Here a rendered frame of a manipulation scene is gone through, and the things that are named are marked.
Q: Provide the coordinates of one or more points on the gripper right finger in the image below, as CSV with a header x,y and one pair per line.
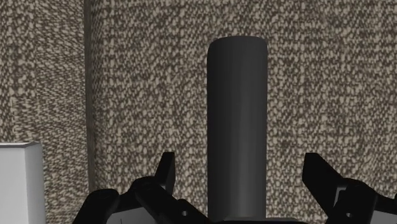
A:
x,y
350,198

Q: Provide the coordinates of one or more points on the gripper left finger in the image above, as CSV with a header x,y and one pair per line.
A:
x,y
155,198

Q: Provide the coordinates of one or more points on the speckled beige fabric sofa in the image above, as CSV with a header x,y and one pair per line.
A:
x,y
149,93

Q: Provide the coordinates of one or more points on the dark grey cylinder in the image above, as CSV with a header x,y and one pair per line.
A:
x,y
237,130

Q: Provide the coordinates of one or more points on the white box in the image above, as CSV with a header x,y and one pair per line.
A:
x,y
20,183

